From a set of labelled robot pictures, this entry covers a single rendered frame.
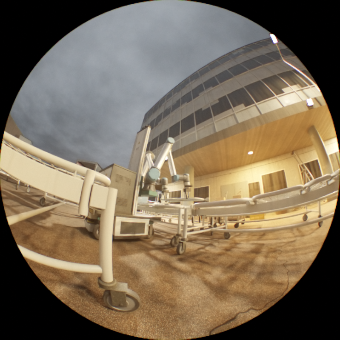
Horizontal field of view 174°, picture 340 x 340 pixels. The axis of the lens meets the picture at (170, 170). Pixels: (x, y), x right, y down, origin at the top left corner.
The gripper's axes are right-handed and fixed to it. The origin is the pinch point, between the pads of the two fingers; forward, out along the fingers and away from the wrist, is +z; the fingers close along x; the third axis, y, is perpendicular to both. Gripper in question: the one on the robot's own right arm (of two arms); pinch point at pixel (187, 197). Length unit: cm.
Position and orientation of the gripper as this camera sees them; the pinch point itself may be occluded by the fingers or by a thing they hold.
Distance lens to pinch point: 158.7
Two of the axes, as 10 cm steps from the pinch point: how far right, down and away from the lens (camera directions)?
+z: 0.5, 9.7, -2.2
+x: -6.4, -1.4, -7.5
